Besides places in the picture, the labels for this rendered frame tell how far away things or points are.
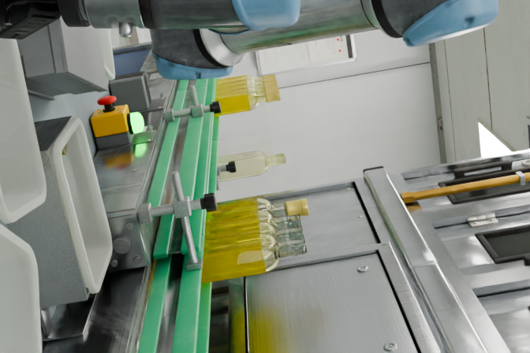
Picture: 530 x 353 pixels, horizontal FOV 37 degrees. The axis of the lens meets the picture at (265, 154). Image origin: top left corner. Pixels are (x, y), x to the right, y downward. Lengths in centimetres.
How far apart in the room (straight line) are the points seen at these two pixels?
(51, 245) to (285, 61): 628
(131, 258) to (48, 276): 22
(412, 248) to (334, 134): 592
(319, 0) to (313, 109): 641
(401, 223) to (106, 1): 128
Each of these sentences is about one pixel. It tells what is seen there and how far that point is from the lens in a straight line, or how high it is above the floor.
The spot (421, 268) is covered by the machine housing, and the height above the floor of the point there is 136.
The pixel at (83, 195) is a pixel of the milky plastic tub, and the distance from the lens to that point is 124.
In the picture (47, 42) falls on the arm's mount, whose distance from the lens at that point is 115.
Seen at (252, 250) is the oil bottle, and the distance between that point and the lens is 138.
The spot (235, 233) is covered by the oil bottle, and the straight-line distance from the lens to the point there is 145.
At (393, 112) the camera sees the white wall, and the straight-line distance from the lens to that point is 756.
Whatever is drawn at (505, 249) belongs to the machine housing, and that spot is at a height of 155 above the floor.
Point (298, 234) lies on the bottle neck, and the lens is 145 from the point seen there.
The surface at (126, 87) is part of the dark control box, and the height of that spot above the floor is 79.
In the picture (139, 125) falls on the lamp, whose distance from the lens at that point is 166.
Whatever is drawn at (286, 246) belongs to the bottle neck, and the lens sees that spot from 140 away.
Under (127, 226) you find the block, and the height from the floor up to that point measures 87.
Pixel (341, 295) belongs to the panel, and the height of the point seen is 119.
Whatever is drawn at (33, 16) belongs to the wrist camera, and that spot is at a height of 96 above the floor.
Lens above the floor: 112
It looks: 1 degrees down
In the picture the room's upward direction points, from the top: 80 degrees clockwise
